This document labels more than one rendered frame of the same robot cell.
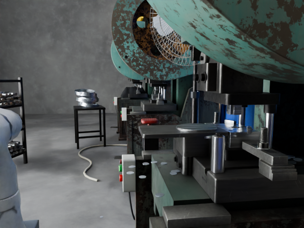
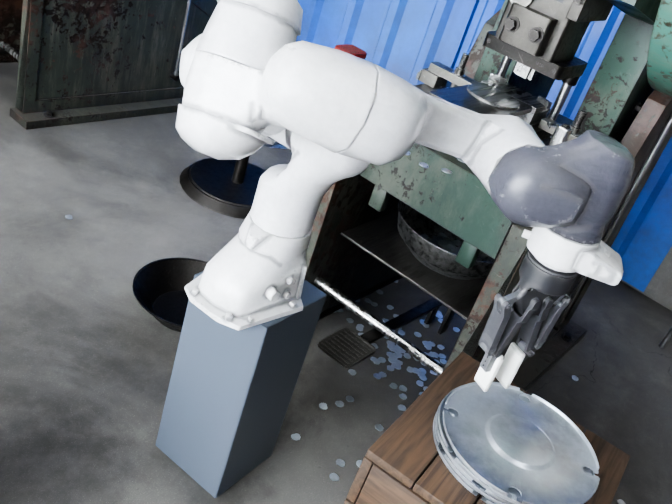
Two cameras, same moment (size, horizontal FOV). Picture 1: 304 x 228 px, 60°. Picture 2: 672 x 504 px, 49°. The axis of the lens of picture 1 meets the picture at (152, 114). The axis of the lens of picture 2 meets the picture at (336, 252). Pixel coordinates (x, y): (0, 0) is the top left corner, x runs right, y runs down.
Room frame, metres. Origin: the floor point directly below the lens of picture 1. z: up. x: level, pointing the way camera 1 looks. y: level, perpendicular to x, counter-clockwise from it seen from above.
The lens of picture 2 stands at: (-0.03, 1.29, 1.22)
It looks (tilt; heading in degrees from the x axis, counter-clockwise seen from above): 30 degrees down; 308
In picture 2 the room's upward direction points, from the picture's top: 19 degrees clockwise
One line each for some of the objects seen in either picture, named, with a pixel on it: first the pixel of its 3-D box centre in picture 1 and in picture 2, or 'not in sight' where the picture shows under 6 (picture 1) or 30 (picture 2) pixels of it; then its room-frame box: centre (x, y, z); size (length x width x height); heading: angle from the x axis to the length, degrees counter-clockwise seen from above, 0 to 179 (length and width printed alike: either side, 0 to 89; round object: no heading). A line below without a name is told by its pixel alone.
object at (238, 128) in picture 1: (233, 134); (513, 101); (0.81, -0.26, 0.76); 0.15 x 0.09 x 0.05; 8
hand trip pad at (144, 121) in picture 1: (149, 127); (346, 64); (1.11, 0.01, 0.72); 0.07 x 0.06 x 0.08; 98
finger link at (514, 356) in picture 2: not in sight; (509, 365); (0.30, 0.35, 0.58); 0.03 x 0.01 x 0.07; 164
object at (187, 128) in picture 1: (180, 148); (472, 125); (0.79, -0.09, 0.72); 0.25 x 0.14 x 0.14; 98
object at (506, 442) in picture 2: not in sight; (520, 440); (0.27, 0.23, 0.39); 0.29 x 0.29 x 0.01
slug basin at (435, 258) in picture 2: not in sight; (453, 240); (0.81, -0.26, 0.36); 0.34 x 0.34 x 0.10
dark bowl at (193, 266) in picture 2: not in sight; (189, 301); (1.18, 0.26, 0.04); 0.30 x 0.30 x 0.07
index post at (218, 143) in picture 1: (217, 152); (556, 144); (0.62, -0.16, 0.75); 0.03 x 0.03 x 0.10; 8
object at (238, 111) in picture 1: (233, 107); (526, 68); (0.81, -0.25, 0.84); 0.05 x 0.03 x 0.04; 8
